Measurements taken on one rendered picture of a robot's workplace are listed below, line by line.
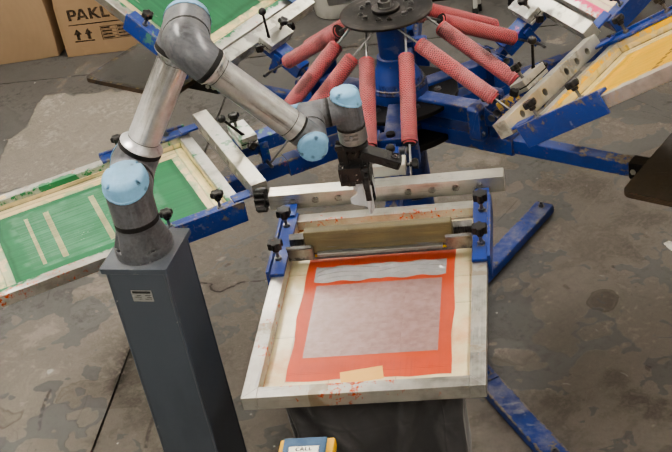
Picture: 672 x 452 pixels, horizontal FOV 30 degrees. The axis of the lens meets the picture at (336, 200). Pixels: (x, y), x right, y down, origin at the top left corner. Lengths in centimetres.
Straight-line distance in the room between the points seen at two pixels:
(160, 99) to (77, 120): 368
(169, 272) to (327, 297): 44
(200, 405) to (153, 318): 30
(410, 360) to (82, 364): 216
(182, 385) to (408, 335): 65
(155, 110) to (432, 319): 87
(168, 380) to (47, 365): 168
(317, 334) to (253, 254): 212
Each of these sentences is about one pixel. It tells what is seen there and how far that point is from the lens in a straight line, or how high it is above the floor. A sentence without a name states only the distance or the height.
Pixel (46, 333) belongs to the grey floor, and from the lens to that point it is 523.
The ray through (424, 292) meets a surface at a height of 96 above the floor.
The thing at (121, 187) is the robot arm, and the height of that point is 142.
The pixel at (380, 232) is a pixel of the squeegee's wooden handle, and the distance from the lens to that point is 340.
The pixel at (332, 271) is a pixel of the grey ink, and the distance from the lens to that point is 343.
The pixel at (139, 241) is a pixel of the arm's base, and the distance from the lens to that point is 318.
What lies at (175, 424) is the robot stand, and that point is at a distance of 353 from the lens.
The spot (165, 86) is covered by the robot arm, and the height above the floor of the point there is 159.
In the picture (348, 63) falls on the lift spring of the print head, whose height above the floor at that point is 121.
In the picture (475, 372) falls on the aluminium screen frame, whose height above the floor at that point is 99.
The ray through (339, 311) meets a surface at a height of 96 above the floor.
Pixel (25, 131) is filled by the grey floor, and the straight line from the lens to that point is 687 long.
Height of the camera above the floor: 291
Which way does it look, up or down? 32 degrees down
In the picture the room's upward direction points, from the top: 11 degrees counter-clockwise
